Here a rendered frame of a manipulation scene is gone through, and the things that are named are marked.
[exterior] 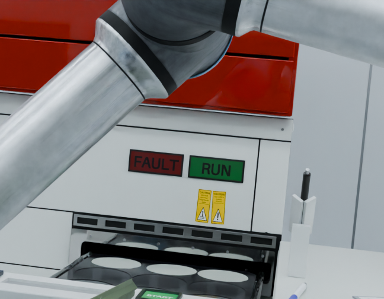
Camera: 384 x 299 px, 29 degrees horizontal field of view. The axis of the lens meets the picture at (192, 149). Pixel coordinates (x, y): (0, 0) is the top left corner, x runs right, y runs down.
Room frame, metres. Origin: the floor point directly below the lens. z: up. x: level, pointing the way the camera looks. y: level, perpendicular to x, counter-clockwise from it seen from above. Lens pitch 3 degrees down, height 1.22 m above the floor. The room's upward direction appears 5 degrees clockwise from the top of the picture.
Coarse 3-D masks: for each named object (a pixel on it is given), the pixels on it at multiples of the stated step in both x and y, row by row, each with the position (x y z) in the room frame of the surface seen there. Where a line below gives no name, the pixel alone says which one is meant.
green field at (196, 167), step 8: (192, 160) 1.57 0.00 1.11; (200, 160) 1.57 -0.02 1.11; (208, 160) 1.56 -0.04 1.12; (216, 160) 1.56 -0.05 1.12; (224, 160) 1.56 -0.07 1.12; (192, 168) 1.57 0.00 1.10; (200, 168) 1.57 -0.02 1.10; (208, 168) 1.56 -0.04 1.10; (216, 168) 1.56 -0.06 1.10; (224, 168) 1.56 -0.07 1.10; (232, 168) 1.56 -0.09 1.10; (240, 168) 1.56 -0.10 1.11; (200, 176) 1.57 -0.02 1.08; (208, 176) 1.56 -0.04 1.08; (216, 176) 1.56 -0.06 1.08; (224, 176) 1.56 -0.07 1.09; (232, 176) 1.56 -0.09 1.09; (240, 176) 1.56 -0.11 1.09
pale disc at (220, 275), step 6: (204, 270) 1.49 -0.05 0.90; (210, 270) 1.49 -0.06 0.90; (216, 270) 1.50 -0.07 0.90; (204, 276) 1.43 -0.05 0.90; (210, 276) 1.43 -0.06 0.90; (216, 276) 1.44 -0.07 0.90; (222, 276) 1.44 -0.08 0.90; (228, 276) 1.45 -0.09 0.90; (234, 276) 1.45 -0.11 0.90; (240, 276) 1.46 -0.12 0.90; (246, 276) 1.46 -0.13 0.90
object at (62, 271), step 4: (88, 252) 1.54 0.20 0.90; (92, 252) 1.56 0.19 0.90; (84, 256) 1.50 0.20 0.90; (88, 256) 1.52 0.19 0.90; (76, 260) 1.45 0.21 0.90; (80, 260) 1.46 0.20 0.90; (72, 264) 1.42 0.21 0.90; (76, 264) 1.44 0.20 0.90; (64, 268) 1.37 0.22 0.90; (68, 268) 1.39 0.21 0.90; (56, 272) 1.34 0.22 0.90; (60, 272) 1.34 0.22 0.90; (64, 272) 1.36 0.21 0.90; (52, 276) 1.30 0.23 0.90; (56, 276) 1.32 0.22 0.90
